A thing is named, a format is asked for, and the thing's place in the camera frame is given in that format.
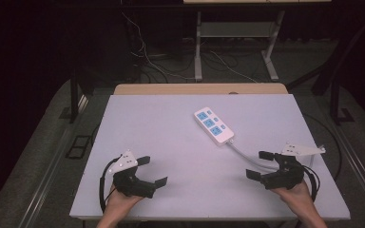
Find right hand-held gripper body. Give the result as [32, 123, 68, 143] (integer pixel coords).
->
[259, 142, 319, 191]

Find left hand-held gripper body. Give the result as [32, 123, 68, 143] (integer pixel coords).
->
[107, 150, 157, 200]

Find white power strip blue sockets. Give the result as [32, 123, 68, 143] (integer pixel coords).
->
[193, 106, 236, 147]

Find person's left hand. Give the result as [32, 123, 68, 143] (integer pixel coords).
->
[102, 184, 144, 220]

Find person's right hand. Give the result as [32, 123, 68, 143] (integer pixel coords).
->
[270, 181, 318, 220]

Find black metal stand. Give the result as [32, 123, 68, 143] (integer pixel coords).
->
[68, 67, 91, 124]
[328, 70, 356, 126]

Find wooden table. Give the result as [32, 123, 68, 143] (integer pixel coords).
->
[113, 83, 289, 96]

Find white power strip cable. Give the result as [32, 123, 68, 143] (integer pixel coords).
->
[226, 140, 316, 174]

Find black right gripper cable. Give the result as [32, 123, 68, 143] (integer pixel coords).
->
[302, 164, 321, 202]

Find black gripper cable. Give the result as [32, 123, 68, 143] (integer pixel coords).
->
[302, 164, 321, 202]
[98, 156, 122, 214]

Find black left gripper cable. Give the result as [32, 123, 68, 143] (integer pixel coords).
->
[98, 156, 122, 214]

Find black floor cable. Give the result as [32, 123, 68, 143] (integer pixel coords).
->
[302, 112, 344, 182]

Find black rectangular floor frame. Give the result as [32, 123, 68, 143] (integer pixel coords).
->
[65, 134, 93, 160]

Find metal floor rail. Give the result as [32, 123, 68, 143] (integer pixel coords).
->
[332, 122, 365, 222]
[18, 94, 90, 228]

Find short white floor cable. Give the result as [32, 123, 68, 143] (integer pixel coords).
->
[209, 49, 259, 84]

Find long white floor cable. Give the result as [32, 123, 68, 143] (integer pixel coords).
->
[121, 11, 188, 81]

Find white metal desk frame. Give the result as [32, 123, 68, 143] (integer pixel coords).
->
[194, 9, 280, 84]

